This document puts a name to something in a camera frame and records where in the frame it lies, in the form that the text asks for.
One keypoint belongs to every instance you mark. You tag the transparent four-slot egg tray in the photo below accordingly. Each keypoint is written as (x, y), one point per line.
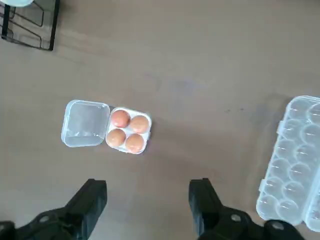
(85, 125)

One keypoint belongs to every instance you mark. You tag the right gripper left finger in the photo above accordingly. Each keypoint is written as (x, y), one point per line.
(75, 212)

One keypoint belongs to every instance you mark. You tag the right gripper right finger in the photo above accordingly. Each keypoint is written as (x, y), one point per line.
(212, 217)

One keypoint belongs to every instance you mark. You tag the transparent twelve-slot egg tray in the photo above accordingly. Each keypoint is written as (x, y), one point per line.
(287, 162)

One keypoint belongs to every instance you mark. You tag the brown egg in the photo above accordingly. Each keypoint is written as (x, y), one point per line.
(135, 143)
(120, 118)
(115, 137)
(139, 123)

